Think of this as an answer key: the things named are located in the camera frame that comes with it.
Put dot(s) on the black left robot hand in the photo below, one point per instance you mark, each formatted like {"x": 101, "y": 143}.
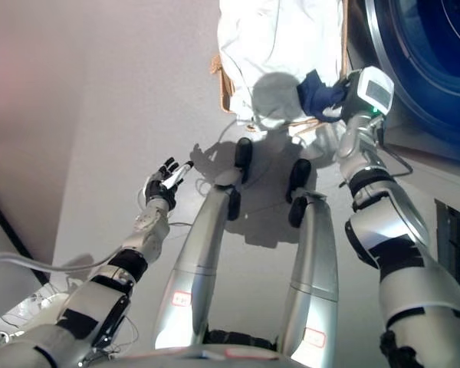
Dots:
{"x": 164, "y": 182}

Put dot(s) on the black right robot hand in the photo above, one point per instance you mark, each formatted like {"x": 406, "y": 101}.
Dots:
{"x": 368, "y": 94}

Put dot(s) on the dark blue cloth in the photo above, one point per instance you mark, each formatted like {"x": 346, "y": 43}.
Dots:
{"x": 318, "y": 96}

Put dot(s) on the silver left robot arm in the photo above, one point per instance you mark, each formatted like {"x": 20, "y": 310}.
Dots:
{"x": 96, "y": 303}

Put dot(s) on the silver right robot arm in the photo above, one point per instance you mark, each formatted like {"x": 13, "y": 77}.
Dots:
{"x": 398, "y": 245}

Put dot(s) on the grey front-load washing machine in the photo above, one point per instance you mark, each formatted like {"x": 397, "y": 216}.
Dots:
{"x": 425, "y": 57}

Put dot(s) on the brown woven laundry basket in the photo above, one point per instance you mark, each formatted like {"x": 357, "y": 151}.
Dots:
{"x": 225, "y": 92}

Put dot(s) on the silver left robot leg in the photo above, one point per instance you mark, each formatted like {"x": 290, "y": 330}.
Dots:
{"x": 199, "y": 253}

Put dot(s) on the silver robot leg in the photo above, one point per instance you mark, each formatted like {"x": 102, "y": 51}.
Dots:
{"x": 314, "y": 268}
{"x": 199, "y": 253}

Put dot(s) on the black left robot foot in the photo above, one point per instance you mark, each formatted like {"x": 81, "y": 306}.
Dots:
{"x": 244, "y": 153}

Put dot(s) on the black robot foot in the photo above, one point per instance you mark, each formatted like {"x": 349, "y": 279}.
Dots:
{"x": 244, "y": 153}
{"x": 301, "y": 176}

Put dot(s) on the white crumpled cloth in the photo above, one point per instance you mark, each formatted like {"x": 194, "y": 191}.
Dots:
{"x": 276, "y": 50}

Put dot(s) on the black right robot foot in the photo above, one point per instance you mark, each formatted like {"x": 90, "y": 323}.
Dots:
{"x": 301, "y": 176}

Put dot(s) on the silver right robot leg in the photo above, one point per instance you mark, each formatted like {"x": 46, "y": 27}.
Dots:
{"x": 314, "y": 268}

